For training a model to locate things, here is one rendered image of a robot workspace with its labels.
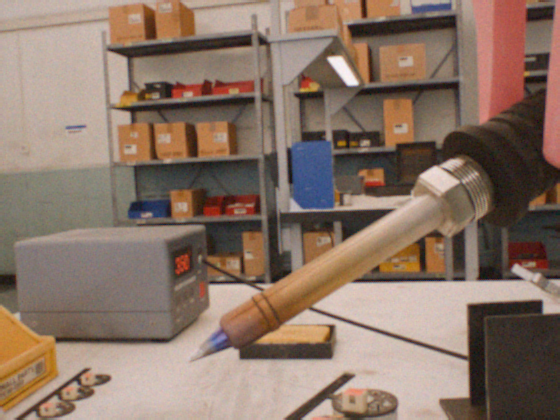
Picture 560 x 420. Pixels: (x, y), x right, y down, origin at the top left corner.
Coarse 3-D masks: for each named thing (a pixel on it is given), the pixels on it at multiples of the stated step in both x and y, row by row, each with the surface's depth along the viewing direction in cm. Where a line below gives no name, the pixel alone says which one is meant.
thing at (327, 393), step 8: (344, 376) 25; (352, 376) 25; (328, 384) 24; (336, 384) 24; (344, 384) 25; (320, 392) 24; (328, 392) 24; (312, 400) 23; (320, 400) 23; (304, 408) 22; (312, 408) 22; (288, 416) 21; (296, 416) 21; (304, 416) 22
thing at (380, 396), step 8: (368, 392) 23; (376, 392) 23; (384, 392) 23; (336, 400) 23; (376, 400) 22; (384, 400) 22; (392, 400) 22; (336, 408) 22; (368, 408) 22; (376, 408) 22; (384, 408) 22; (392, 408) 22; (360, 416) 21; (368, 416) 21; (376, 416) 21
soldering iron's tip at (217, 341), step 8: (216, 336) 12; (224, 336) 12; (200, 344) 12; (208, 344) 12; (216, 344) 12; (224, 344) 12; (192, 352) 12; (200, 352) 12; (208, 352) 12; (216, 352) 12; (192, 360) 12
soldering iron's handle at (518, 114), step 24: (528, 96) 14; (504, 120) 13; (528, 120) 13; (456, 144) 13; (480, 144) 13; (504, 144) 12; (528, 144) 13; (504, 168) 12; (528, 168) 13; (552, 168) 13; (504, 192) 13; (528, 192) 13; (504, 216) 13
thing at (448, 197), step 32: (448, 160) 13; (416, 192) 14; (448, 192) 13; (480, 192) 13; (384, 224) 13; (416, 224) 13; (448, 224) 13; (320, 256) 13; (352, 256) 12; (384, 256) 13; (288, 288) 12; (320, 288) 12; (224, 320) 12; (256, 320) 12; (288, 320) 12
